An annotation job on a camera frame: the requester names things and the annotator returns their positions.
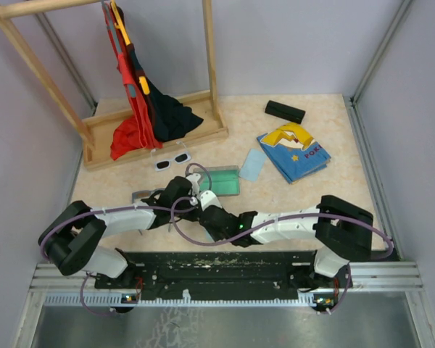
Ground grey glasses case green lining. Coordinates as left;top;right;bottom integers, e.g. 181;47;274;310
194;165;241;196

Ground grey blue sunglasses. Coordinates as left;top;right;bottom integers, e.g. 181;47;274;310
131;188;164;207

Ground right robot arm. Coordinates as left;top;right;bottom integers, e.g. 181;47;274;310
199;191;373;287

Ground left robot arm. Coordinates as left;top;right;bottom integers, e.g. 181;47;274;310
38;174;200;288

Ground white sunglasses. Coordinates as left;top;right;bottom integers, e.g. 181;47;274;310
150;141;191;172

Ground light blue flat lens cloth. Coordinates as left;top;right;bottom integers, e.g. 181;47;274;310
239;149;266;182

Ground black hanging garment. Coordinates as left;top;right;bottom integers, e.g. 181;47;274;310
129;50;205;143

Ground red hanging garment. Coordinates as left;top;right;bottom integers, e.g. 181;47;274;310
101;3;164;150

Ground blue yellow folded cloth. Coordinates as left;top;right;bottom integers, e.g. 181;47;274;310
257;123;331;183

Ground wooden clothes rack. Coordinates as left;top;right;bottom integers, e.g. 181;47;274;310
0;1;228;171

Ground black glasses case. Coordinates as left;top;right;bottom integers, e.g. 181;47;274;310
265;100;306;124

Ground grey red clothes hanger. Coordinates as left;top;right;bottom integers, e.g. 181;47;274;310
101;1;138;99

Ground yellow clothes hanger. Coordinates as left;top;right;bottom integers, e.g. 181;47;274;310
110;0;150;95

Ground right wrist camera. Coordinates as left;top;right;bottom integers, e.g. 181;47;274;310
197;190;222;211

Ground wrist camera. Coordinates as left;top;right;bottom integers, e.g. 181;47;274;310
197;190;222;211
186;173;202;195

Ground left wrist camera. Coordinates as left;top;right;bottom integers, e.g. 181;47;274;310
186;173;202;195

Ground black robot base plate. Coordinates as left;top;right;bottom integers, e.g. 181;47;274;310
95;252;348;301

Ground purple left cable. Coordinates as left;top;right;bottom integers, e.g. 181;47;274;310
39;162;213;316

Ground purple cable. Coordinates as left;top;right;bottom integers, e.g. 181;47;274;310
39;162;213;316
170;196;394;315

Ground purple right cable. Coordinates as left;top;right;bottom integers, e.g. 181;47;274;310
170;196;394;315

